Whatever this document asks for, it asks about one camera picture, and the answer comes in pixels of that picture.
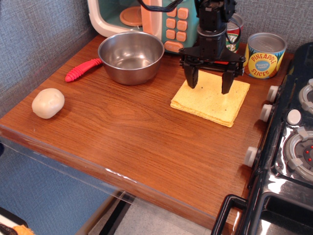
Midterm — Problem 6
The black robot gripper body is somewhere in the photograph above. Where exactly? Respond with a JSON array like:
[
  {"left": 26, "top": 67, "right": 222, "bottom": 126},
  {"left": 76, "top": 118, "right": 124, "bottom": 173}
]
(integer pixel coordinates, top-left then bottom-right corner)
[{"left": 179, "top": 26, "right": 245, "bottom": 76}]

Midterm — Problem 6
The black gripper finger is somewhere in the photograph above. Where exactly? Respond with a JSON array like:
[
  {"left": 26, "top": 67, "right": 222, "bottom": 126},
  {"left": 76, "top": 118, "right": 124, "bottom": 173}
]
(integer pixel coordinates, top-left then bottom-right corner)
[
  {"left": 222, "top": 70, "right": 235, "bottom": 94},
  {"left": 184, "top": 65, "right": 199, "bottom": 89}
]

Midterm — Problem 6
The yellow cloth pad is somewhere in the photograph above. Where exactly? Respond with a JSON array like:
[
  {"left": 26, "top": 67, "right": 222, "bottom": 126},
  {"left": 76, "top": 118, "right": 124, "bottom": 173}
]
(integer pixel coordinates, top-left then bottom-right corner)
[{"left": 170, "top": 70, "right": 250, "bottom": 128}]

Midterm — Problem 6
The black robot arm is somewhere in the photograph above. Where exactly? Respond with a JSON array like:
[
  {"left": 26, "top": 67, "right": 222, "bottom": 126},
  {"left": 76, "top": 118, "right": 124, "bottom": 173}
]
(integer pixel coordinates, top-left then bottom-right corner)
[{"left": 179, "top": 0, "right": 246, "bottom": 94}]

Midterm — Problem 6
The tomato sauce can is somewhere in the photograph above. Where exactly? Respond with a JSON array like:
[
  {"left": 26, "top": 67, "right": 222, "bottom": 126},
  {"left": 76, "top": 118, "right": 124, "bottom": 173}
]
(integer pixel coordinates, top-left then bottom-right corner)
[{"left": 226, "top": 13, "right": 244, "bottom": 53}]

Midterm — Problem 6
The pineapple slices can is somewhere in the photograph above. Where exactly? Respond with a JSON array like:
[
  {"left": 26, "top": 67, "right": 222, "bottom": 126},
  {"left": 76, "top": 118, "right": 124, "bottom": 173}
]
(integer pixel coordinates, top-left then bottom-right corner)
[{"left": 244, "top": 32, "right": 287, "bottom": 79}]

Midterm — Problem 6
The teal toy microwave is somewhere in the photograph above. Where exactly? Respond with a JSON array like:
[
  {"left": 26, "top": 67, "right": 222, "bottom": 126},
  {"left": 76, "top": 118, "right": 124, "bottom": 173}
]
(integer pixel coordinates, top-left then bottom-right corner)
[{"left": 88, "top": 0, "right": 199, "bottom": 53}]

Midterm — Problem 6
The grey stove knob rear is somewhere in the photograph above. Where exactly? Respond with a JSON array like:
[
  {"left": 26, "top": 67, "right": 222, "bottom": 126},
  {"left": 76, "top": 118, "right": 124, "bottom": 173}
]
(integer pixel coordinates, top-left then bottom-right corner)
[{"left": 267, "top": 86, "right": 279, "bottom": 103}]

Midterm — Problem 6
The grey stove knob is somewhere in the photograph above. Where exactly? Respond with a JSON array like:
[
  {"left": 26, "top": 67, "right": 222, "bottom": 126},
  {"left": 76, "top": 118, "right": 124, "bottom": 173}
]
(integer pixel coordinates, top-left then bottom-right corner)
[
  {"left": 259, "top": 104, "right": 272, "bottom": 122},
  {"left": 267, "top": 86, "right": 279, "bottom": 103},
  {"left": 244, "top": 146, "right": 258, "bottom": 167}
]

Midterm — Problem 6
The grey stove knob middle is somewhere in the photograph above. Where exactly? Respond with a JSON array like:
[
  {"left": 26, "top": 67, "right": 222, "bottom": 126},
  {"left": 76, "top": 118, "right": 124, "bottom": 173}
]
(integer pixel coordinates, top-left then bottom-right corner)
[{"left": 259, "top": 104, "right": 272, "bottom": 122}]

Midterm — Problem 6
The stainless steel pot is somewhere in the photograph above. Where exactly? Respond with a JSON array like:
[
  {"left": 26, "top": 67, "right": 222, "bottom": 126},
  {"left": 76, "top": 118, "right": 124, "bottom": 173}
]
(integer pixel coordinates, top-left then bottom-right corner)
[{"left": 98, "top": 31, "right": 165, "bottom": 86}]

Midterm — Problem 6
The grey stove knob front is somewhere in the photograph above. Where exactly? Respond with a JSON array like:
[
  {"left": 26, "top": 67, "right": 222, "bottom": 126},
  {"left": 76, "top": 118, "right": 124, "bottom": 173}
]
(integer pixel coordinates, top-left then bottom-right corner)
[{"left": 244, "top": 146, "right": 258, "bottom": 167}]

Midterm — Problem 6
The orange microwave turntable plate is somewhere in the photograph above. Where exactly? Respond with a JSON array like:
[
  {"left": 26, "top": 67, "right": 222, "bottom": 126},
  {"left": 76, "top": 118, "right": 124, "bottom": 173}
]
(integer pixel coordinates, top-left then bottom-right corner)
[{"left": 119, "top": 6, "right": 142, "bottom": 26}]

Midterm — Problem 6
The black toy stove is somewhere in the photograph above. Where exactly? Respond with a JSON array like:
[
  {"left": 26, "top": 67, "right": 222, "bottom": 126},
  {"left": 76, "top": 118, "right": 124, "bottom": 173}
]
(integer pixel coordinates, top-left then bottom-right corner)
[{"left": 211, "top": 42, "right": 313, "bottom": 235}]

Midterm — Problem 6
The beige toy potato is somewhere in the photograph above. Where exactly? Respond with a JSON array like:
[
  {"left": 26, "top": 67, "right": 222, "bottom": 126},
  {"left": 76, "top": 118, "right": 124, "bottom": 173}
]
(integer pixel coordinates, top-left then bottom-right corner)
[{"left": 32, "top": 88, "right": 65, "bottom": 119}]

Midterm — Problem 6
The orange fuzzy object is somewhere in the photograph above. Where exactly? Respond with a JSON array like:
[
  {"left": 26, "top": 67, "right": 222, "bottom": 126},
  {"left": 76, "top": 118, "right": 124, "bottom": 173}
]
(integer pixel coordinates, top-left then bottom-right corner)
[{"left": 13, "top": 225, "right": 34, "bottom": 235}]

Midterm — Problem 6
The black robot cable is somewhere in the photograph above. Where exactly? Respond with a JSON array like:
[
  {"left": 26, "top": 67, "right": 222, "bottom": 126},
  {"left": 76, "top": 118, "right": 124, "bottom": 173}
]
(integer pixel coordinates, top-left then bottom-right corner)
[{"left": 136, "top": 0, "right": 184, "bottom": 13}]

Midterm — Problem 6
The red ribbed pot handle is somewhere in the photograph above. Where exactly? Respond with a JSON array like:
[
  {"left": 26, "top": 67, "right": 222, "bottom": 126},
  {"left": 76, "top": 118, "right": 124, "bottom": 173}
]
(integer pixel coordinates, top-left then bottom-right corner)
[{"left": 65, "top": 58, "right": 102, "bottom": 82}]

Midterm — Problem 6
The black oven door handle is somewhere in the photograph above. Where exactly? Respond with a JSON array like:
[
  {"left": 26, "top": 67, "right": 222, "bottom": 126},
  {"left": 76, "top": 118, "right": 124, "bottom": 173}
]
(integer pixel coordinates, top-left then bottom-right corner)
[{"left": 211, "top": 194, "right": 248, "bottom": 235}]

